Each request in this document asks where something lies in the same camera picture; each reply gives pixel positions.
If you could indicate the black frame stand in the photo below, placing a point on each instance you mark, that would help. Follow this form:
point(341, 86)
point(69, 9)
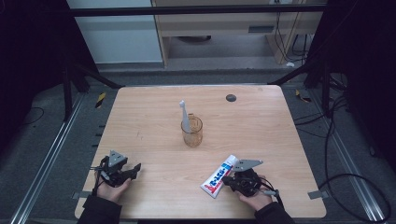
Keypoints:
point(67, 93)
point(325, 90)

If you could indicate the black curtain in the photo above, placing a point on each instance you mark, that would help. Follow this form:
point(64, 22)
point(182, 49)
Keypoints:
point(370, 77)
point(28, 62)

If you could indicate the person's right hand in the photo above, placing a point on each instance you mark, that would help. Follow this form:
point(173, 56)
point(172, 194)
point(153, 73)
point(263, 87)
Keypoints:
point(260, 200)

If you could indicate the white toothpaste tube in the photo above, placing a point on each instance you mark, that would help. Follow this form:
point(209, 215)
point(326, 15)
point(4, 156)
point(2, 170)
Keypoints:
point(216, 179)

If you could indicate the amber transparent cup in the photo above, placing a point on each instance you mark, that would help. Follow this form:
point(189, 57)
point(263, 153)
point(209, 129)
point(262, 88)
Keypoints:
point(193, 137)

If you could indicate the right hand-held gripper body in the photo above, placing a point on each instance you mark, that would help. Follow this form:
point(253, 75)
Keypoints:
point(247, 183)

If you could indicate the small white floor object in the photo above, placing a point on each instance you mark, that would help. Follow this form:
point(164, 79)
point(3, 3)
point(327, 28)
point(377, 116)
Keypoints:
point(290, 64)

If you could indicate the grey metal table bracket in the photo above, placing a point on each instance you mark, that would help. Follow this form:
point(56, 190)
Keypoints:
point(77, 195)
point(318, 194)

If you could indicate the white cabinet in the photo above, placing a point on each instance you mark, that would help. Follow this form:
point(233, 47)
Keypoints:
point(118, 37)

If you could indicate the aluminium floor rail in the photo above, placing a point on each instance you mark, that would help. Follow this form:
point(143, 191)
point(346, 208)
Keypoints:
point(351, 174)
point(43, 161)

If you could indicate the light wooden desk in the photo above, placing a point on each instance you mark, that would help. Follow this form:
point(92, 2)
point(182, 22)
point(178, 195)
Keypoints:
point(218, 25)

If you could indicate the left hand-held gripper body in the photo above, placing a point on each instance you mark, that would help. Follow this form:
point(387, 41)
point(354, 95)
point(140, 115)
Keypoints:
point(113, 169)

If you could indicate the dark round table grommet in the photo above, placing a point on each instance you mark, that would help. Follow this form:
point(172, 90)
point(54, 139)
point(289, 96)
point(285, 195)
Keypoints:
point(231, 98)

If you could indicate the black horizontal frame bar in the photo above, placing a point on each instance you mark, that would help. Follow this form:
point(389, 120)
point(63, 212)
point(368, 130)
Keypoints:
point(186, 10)

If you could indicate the yellow black floor tape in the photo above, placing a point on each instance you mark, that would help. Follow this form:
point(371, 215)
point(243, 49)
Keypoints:
point(302, 96)
point(100, 99)

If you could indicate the person's left hand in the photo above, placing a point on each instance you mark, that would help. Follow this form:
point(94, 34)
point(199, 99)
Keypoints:
point(110, 191)

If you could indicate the white electric toothbrush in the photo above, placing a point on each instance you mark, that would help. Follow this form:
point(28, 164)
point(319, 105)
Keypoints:
point(185, 116)

